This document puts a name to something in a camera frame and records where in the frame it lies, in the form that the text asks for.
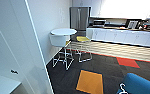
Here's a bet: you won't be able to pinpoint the silver coffee machine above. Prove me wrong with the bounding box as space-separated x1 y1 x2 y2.
125 19 141 30

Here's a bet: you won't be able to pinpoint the dark door hinge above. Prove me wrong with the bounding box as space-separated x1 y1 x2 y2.
10 68 20 76

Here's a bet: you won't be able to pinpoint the white lower kitchen cabinets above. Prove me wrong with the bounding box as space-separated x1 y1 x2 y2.
85 27 150 48

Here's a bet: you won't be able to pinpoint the yellow chair chrome legs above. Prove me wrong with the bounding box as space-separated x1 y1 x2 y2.
74 35 93 64

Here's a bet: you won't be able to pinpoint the white clothes hanger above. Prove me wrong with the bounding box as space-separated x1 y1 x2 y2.
118 82 129 94

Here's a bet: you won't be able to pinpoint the white kitchen cabinets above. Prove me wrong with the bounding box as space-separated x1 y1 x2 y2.
85 27 150 48
70 0 150 20

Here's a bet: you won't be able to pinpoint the pale wooden slatted bench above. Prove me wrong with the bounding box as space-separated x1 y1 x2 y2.
70 39 150 64

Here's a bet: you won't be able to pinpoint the blue fabric sofa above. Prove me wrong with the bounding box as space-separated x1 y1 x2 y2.
116 72 150 94

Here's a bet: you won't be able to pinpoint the white wire drying rack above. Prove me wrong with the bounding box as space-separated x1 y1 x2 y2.
51 45 75 72

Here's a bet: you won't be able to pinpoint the black microwave oven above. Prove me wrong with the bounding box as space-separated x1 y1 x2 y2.
92 19 107 28

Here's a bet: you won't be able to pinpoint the white upper kitchen cabinets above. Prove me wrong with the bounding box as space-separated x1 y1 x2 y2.
70 0 150 20

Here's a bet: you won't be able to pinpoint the white wardrobe door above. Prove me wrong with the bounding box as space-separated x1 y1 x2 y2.
0 0 56 94

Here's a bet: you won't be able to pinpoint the dark tall appliance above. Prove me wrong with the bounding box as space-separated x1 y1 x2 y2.
69 6 92 33

